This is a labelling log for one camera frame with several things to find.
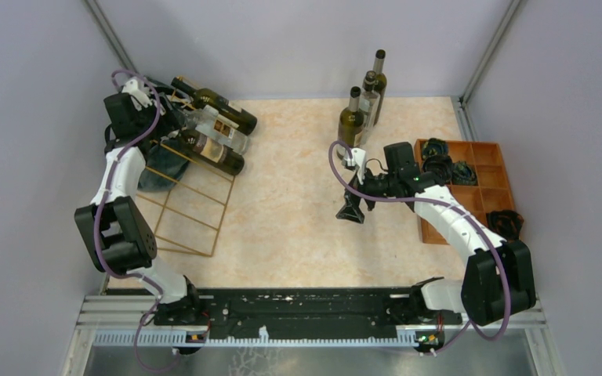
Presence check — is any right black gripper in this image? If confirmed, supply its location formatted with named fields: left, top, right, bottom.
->
left=336, top=161, right=398, bottom=223

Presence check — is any clear glass liquor bottle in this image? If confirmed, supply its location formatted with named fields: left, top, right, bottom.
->
left=181, top=106, right=248, bottom=155

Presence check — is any dark labelled wine bottle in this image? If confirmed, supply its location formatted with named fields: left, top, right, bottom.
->
left=176, top=129, right=245, bottom=176

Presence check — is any olive green wine bottle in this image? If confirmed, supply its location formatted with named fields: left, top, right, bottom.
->
left=338, top=86, right=365, bottom=148

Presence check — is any dark green wine bottle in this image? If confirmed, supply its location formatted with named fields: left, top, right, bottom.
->
left=171, top=76, right=258, bottom=136

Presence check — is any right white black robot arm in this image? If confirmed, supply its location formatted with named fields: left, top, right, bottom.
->
left=329, top=141, right=537, bottom=327

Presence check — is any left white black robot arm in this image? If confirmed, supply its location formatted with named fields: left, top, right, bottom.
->
left=74, top=72, right=204, bottom=324

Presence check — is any clear tall glass bottle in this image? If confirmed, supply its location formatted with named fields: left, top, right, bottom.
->
left=359, top=70, right=380, bottom=146

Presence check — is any green bottle grey capsule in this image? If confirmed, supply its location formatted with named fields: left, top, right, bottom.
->
left=372, top=49, right=387, bottom=125

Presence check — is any grey green fluffy cloth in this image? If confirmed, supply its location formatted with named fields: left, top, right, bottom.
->
left=137, top=139, right=190, bottom=193

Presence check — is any black rosette middle tray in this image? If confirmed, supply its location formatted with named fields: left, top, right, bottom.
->
left=422, top=154, right=453, bottom=183

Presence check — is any dark rosette back compartment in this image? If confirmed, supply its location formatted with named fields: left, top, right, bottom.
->
left=421, top=138, right=448, bottom=161

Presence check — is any dark green rosette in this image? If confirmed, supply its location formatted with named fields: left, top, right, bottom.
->
left=451, top=161, right=478, bottom=186

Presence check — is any orange compartment tray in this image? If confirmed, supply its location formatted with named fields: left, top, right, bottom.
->
left=413, top=139, right=518, bottom=228

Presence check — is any black rosette front compartment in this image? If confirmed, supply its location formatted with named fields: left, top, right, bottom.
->
left=486, top=209, right=524, bottom=242

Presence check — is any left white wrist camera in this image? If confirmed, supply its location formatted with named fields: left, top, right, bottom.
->
left=121, top=78, right=154, bottom=110

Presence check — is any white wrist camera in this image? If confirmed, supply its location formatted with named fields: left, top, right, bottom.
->
left=342, top=148, right=367, bottom=184
left=121, top=78, right=154, bottom=110

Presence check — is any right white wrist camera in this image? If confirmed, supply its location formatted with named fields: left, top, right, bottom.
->
left=342, top=148, right=367, bottom=184

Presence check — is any gold wire wine rack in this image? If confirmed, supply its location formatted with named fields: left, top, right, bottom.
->
left=136, top=83, right=236, bottom=257

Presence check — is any grey slotted cable duct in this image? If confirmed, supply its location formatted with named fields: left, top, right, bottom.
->
left=93, top=330, right=439, bottom=349

